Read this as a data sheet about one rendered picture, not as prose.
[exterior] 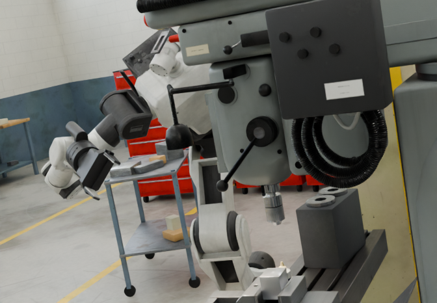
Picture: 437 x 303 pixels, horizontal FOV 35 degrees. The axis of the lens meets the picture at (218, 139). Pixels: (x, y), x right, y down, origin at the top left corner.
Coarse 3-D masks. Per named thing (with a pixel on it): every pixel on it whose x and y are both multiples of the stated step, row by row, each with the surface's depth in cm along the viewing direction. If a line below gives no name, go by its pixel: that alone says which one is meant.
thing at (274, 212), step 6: (264, 204) 176; (270, 204) 174; (276, 204) 174; (282, 204) 176; (270, 210) 175; (276, 210) 174; (282, 210) 176; (270, 216) 175; (276, 216) 175; (282, 216) 175
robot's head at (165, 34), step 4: (164, 32) 215; (168, 32) 214; (160, 36) 215; (164, 36) 215; (168, 36) 216; (160, 40) 215; (164, 40) 212; (156, 44) 214; (160, 44) 212; (164, 44) 212; (156, 48) 214; (160, 48) 211; (152, 52) 213; (156, 52) 211; (160, 52) 211
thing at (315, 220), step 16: (320, 192) 218; (336, 192) 214; (352, 192) 216; (304, 208) 208; (320, 208) 205; (336, 208) 205; (352, 208) 215; (304, 224) 208; (320, 224) 205; (336, 224) 204; (352, 224) 215; (304, 240) 209; (320, 240) 206; (336, 240) 204; (352, 240) 214; (304, 256) 211; (320, 256) 208; (336, 256) 205; (352, 256) 213
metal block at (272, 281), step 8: (264, 272) 173; (272, 272) 172; (280, 272) 171; (264, 280) 170; (272, 280) 169; (280, 280) 169; (264, 288) 171; (272, 288) 170; (280, 288) 169; (264, 296) 171; (272, 296) 170
